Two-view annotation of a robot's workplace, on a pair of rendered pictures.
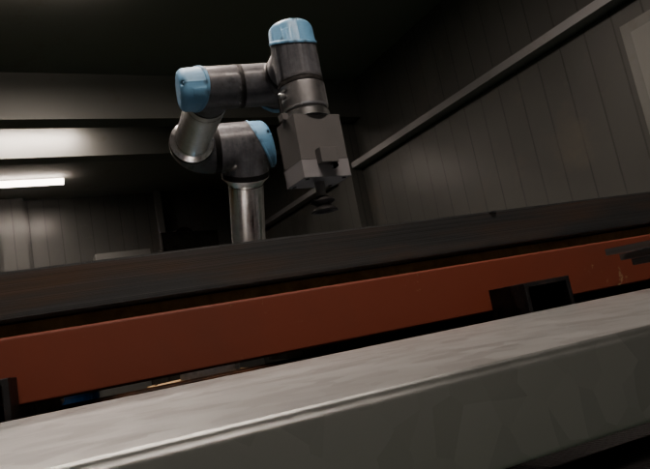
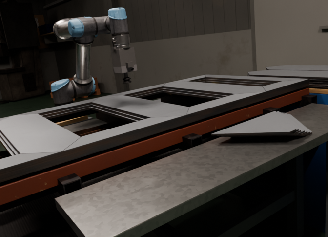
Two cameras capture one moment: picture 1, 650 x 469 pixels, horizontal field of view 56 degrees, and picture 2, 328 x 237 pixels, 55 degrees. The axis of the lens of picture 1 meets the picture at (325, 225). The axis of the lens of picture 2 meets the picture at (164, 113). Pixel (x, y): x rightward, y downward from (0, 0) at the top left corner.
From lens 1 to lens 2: 0.58 m
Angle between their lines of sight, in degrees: 25
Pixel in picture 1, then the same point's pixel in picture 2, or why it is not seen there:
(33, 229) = not seen: outside the picture
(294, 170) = (117, 68)
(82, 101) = not seen: outside the picture
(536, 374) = (193, 200)
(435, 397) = (181, 205)
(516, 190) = (189, 10)
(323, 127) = (128, 53)
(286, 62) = (116, 27)
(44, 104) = not seen: outside the picture
